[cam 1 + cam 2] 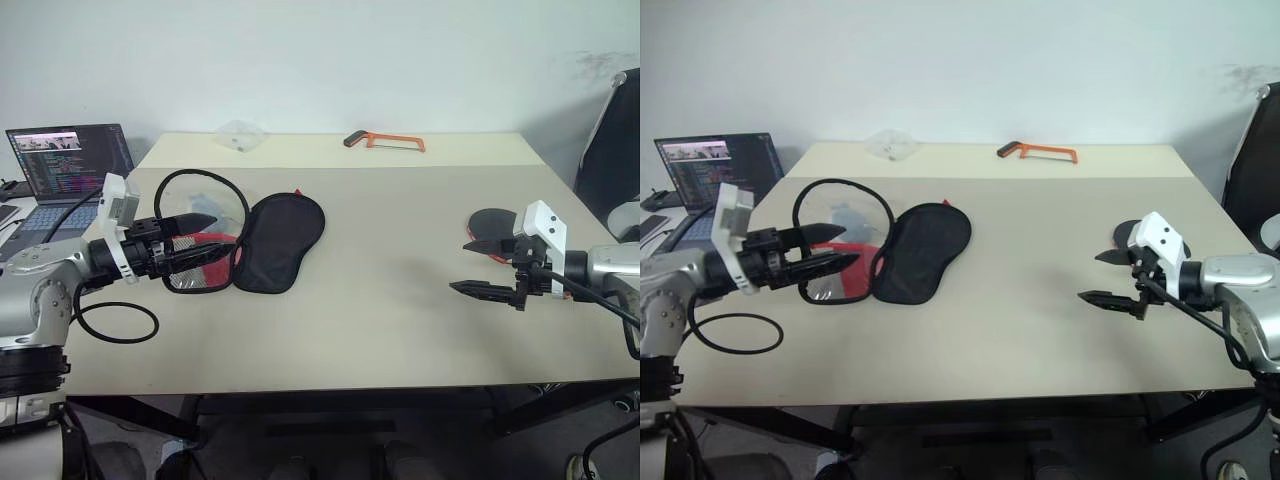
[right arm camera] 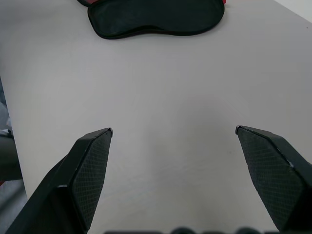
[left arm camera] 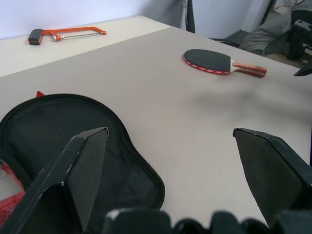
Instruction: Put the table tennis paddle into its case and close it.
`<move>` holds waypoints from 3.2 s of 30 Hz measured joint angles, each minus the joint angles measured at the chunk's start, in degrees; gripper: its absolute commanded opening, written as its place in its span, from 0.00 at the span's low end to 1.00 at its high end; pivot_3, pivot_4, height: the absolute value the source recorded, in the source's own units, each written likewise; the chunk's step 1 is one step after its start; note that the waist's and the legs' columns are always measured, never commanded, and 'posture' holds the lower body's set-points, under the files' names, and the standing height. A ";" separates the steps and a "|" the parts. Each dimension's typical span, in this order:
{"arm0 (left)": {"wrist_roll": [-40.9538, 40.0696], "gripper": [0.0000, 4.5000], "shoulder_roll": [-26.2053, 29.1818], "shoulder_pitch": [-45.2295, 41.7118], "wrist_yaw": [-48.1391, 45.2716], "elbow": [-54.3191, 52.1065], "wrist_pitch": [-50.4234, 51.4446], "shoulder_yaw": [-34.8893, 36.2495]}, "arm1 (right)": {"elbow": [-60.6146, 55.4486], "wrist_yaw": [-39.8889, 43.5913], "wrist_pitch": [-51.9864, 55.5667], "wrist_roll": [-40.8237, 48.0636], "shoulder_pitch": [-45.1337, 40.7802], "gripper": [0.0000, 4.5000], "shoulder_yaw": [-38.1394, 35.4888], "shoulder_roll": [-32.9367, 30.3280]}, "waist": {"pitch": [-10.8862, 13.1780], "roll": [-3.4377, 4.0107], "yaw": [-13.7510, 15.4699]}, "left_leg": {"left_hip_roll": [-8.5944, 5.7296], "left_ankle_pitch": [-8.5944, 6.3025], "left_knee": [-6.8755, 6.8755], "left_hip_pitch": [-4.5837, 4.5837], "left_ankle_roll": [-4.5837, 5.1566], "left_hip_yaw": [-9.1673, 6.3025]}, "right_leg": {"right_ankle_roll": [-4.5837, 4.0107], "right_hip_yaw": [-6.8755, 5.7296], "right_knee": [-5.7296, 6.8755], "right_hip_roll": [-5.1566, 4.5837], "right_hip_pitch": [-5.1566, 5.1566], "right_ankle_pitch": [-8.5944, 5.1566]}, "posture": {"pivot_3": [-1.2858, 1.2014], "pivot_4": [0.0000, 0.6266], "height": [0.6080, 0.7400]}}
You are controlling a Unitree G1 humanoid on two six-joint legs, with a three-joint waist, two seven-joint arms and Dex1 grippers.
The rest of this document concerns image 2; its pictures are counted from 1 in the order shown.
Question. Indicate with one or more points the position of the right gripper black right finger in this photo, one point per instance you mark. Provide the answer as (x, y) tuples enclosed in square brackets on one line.
[(275, 175)]

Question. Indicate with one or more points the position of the red and black bag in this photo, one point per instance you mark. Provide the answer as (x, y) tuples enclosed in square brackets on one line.
[(146, 17)]

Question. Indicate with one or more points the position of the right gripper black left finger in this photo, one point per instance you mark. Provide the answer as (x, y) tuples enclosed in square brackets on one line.
[(73, 185)]

